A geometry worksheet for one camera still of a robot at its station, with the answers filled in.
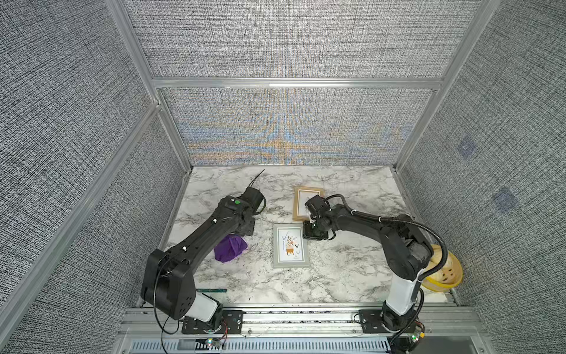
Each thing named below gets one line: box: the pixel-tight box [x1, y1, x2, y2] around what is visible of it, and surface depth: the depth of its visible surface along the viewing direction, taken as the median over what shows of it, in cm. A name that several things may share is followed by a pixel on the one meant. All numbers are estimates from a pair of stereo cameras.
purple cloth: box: [213, 233, 248, 263], surface depth 85 cm
